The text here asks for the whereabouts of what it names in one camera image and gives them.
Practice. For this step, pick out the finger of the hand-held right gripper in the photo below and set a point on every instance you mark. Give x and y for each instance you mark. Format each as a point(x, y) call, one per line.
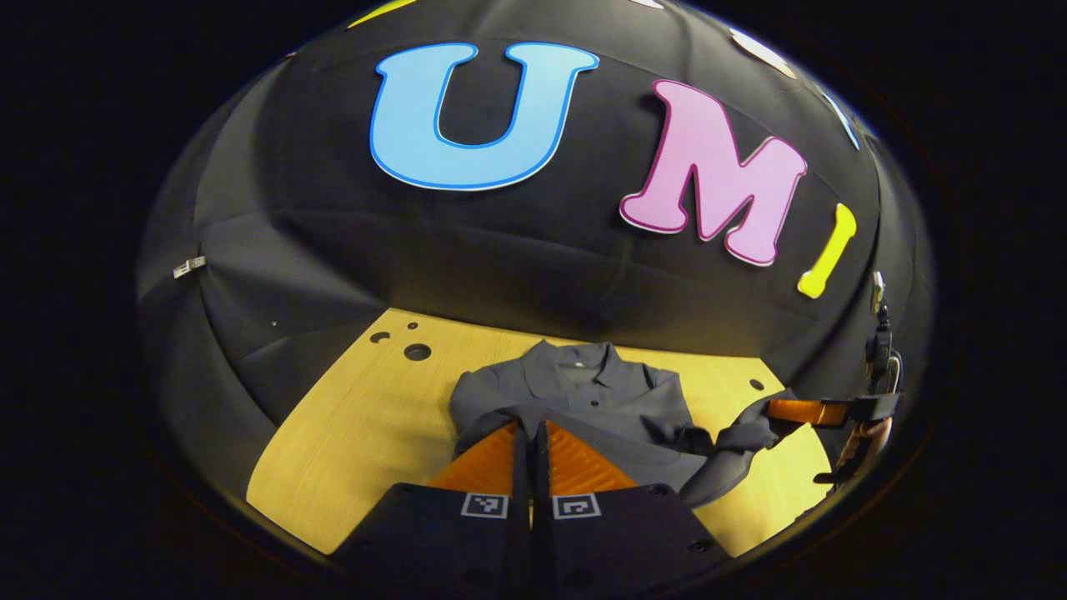
point(809, 412)

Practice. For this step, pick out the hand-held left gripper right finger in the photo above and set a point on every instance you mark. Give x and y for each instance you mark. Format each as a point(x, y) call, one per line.
point(543, 550)

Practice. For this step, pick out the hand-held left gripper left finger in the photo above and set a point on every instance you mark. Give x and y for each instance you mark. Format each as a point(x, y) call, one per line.
point(521, 542)

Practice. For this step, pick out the grey collared shirt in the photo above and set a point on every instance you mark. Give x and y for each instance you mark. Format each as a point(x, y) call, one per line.
point(617, 408)

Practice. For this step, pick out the black backdrop cloth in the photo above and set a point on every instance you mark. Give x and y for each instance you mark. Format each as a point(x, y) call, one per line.
point(500, 250)

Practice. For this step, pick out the small metal clip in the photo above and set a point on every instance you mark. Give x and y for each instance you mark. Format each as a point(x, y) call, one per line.
point(189, 267)

